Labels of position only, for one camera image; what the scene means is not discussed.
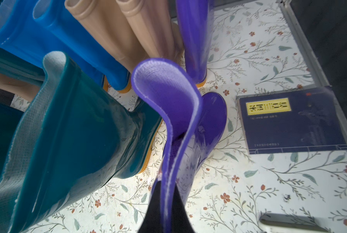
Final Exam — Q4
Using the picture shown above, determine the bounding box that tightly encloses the blue rain boot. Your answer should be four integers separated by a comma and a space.
33, 1, 131, 93
0, 0, 104, 86

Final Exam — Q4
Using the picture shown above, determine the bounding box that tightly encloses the dark blue book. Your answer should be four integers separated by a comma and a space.
237, 86, 347, 154

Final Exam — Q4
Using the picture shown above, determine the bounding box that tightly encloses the purple front boot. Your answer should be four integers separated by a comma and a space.
131, 58, 228, 233
176, 0, 214, 87

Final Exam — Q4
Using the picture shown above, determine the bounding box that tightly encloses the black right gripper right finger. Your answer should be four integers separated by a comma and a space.
171, 186, 194, 233

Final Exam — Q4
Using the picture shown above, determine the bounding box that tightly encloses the beige rain boot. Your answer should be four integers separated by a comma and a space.
116, 0, 183, 63
64, 0, 149, 72

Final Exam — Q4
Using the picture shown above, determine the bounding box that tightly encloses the teal front boot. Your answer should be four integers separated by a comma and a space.
0, 48, 45, 176
0, 51, 161, 233

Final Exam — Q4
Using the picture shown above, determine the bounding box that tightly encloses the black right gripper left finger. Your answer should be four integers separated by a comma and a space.
138, 181, 163, 233

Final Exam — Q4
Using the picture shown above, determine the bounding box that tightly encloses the floral floor mat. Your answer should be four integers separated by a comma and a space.
10, 0, 347, 233

